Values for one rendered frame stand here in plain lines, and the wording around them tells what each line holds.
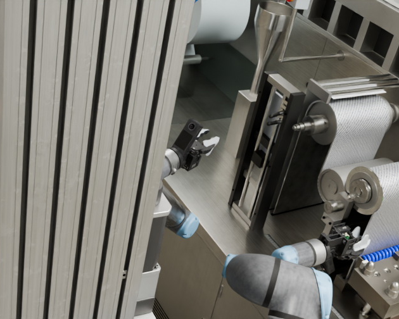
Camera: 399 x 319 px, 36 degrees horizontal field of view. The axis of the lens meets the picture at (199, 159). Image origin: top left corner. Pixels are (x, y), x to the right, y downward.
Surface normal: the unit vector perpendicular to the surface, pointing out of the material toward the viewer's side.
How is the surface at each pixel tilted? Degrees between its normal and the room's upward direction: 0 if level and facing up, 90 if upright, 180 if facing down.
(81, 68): 90
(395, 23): 90
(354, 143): 92
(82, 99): 90
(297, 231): 0
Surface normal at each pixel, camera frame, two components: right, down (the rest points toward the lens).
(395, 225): 0.50, 0.55
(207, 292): -0.84, 0.15
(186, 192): 0.19, -0.82
